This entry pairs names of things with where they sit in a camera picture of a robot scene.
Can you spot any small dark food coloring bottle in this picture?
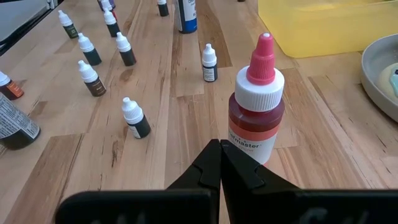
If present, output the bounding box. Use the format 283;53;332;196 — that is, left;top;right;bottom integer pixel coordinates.
103;8;121;38
115;31;137;67
121;96;152;139
77;32;103;67
156;0;170;17
201;43;218;83

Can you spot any small red food coloring bottle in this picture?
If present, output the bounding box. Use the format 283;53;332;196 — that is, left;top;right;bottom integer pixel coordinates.
100;0;118;21

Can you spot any large blue food coloring bottle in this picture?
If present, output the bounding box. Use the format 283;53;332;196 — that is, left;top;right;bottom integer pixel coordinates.
174;0;198;34

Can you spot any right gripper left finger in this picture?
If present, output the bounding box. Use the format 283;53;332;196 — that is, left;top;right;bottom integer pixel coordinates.
54;138;222;224

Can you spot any yellow translucent plastic tray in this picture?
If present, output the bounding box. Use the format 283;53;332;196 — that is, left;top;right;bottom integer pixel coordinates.
257;0;398;59

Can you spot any small brown food coloring bottle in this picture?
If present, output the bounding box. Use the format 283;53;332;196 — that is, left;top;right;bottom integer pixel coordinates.
77;60;107;98

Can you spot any mint iced toy donut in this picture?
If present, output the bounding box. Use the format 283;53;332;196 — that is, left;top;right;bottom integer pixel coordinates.
377;62;398;105

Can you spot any small red-orange food coloring bottle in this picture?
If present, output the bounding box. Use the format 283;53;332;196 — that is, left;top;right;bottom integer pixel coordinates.
0;71;25;101

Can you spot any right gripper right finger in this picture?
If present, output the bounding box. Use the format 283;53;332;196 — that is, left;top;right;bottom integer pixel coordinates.
220;139;398;224

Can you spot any grey round plate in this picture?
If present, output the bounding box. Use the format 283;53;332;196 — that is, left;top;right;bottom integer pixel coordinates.
360;33;398;124

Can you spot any black metal table frame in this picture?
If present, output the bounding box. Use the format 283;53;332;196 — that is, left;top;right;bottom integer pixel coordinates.
0;0;65;57

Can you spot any large red food coloring bottle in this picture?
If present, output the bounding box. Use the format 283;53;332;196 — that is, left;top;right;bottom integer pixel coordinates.
228;32;285;166

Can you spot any large black food coloring bottle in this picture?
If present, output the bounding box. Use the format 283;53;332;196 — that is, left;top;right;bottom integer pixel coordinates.
0;93;42;151

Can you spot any small green food coloring bottle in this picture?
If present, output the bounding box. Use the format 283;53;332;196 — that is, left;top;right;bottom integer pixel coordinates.
57;9;80;40

